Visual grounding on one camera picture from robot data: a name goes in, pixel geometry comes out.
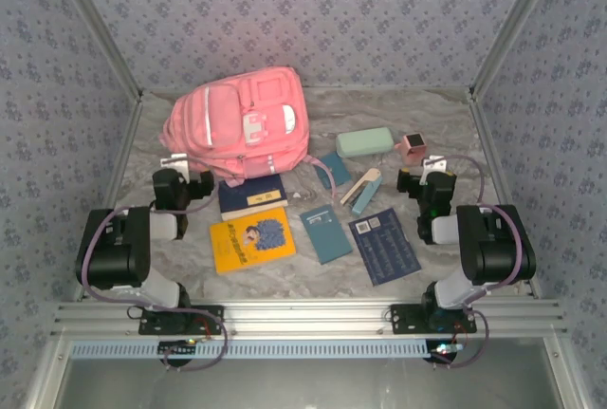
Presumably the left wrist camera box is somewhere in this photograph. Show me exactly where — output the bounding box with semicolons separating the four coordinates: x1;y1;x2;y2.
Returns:
159;154;190;177

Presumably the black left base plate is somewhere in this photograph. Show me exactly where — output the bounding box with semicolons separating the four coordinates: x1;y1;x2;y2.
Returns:
137;304;225;337

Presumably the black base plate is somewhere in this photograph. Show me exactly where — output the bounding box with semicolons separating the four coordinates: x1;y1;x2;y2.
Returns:
390;303;478;335
137;304;225;337

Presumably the aluminium rail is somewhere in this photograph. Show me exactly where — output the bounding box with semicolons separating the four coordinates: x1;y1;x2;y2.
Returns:
469;93;542;299
75;93;144;302
50;298;568;340

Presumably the pink backpack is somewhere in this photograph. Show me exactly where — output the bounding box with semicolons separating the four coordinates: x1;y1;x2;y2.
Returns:
160;65;340;190

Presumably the navy hardcover book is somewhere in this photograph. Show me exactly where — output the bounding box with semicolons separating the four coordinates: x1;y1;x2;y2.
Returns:
216;173;289;222

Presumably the blue-grey slotted cable duct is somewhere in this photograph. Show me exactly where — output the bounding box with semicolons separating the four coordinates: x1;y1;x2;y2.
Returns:
70;338;435;361

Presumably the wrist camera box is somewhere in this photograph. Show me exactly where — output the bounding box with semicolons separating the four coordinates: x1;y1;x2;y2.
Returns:
423;155;451;176
159;154;190;177

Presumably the grey metal panel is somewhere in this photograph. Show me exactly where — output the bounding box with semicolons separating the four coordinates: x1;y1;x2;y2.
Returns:
65;359;565;409

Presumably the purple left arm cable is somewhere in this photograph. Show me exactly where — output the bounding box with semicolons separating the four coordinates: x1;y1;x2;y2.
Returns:
78;155;230;372

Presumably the yellow cartoon cover book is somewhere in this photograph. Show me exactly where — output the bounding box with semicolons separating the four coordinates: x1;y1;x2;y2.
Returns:
209;206;297;275

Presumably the blue and beige stapler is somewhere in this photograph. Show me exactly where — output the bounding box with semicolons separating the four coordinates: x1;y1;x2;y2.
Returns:
340;167;383;218

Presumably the aluminium corner post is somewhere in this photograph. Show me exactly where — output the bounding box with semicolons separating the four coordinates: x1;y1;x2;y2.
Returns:
469;0;565;97
46;0;143;100

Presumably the aluminium left side rail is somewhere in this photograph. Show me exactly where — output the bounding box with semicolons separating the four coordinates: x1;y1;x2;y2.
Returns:
75;93;144;302

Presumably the mint green pencil case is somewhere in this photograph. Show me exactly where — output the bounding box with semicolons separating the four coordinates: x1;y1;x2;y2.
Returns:
335;126;395;159

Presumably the aluminium right corner post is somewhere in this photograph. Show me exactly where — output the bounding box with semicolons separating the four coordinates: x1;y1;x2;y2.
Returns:
469;0;565;97

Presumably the pink cube sharpener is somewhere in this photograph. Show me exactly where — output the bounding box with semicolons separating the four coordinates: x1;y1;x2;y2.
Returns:
395;132;427;165

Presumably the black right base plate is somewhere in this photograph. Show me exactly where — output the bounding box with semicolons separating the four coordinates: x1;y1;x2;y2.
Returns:
390;303;478;335

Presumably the left small circuit board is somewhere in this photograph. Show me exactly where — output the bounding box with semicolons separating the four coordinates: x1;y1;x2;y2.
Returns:
157;340;199;358

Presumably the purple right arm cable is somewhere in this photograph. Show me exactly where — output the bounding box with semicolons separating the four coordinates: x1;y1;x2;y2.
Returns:
429;153;537;371

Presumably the dark blue printed booklet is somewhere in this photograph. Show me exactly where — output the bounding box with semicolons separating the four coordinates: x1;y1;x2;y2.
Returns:
347;207;423;287

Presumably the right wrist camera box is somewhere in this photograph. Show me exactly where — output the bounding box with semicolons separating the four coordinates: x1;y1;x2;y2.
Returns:
423;155;451;176

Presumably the aluminium right side rail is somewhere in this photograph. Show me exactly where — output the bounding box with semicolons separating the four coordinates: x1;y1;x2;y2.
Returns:
469;93;542;299

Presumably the aluminium left corner post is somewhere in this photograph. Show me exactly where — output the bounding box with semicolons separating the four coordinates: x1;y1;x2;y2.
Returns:
46;0;143;100

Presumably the aluminium front rail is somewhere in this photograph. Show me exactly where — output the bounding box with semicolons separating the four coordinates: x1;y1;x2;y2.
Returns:
50;298;568;340

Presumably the right small circuit board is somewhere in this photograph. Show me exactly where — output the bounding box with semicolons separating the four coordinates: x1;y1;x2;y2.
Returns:
425;340;465;363

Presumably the small circuit board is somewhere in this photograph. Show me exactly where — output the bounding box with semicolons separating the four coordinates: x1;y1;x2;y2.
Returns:
157;340;199;358
425;340;465;363

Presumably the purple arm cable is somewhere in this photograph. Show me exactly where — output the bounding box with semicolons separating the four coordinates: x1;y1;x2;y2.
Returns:
429;153;537;371
78;155;230;372

